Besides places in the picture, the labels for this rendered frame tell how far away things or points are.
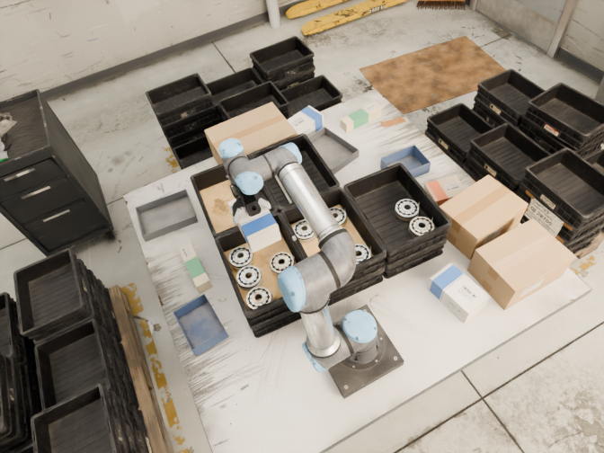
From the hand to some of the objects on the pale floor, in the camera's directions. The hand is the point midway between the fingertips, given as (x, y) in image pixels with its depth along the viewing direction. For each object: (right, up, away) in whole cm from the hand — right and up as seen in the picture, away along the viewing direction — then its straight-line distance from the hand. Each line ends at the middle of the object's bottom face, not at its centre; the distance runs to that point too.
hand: (253, 217), depth 164 cm
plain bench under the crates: (+36, -49, +98) cm, 115 cm away
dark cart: (-141, -2, +155) cm, 209 cm away
